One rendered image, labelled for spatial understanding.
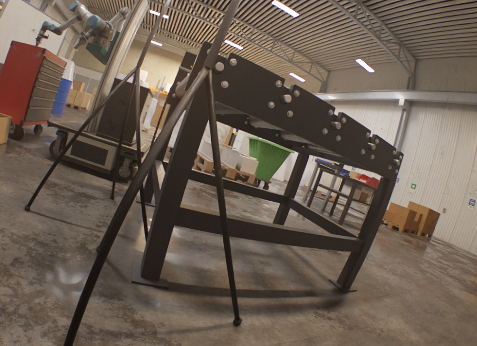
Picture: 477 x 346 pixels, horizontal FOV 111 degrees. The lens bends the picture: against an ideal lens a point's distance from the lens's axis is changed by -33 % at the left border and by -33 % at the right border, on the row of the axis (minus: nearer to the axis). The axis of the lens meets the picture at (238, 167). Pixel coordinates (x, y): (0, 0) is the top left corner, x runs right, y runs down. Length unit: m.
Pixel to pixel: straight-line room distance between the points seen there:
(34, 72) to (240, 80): 2.19
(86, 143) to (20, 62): 1.19
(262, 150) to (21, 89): 3.74
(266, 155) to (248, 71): 3.56
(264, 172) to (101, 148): 3.14
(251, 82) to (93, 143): 1.55
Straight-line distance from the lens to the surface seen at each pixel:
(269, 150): 4.43
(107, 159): 2.15
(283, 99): 0.99
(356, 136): 1.29
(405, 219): 6.85
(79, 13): 2.52
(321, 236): 1.28
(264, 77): 0.97
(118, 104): 2.19
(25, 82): 2.75
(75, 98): 11.33
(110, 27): 2.37
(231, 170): 3.62
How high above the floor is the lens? 0.61
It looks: 4 degrees down
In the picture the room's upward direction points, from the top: 19 degrees clockwise
